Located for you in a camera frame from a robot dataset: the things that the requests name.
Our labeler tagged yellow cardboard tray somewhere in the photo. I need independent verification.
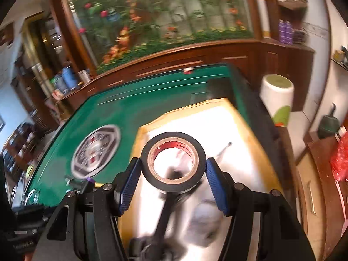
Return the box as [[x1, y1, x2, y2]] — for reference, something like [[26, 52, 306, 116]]
[[119, 98, 281, 260]]

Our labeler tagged dark green jug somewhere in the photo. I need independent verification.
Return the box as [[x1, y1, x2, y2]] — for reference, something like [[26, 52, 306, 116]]
[[317, 103, 340, 139]]

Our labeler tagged blue thermos jug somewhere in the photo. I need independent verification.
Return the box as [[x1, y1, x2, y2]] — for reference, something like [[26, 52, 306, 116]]
[[61, 66, 78, 90]]

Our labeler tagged white green paper roll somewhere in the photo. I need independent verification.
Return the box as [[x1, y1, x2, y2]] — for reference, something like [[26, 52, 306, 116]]
[[259, 74, 294, 127]]

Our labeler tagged round mahjong table control panel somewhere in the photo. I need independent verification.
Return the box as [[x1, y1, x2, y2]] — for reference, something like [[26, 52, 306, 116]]
[[71, 124, 122, 180]]

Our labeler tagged red plastic bag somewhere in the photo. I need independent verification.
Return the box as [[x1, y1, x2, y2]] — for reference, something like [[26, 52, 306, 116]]
[[330, 137, 347, 181]]

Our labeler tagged flower mural glass panel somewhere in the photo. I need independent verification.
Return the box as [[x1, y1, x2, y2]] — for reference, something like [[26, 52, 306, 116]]
[[67, 0, 254, 73]]

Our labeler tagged black electrical tape roll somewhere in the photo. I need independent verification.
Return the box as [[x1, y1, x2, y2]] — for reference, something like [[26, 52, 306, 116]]
[[140, 132, 206, 194]]

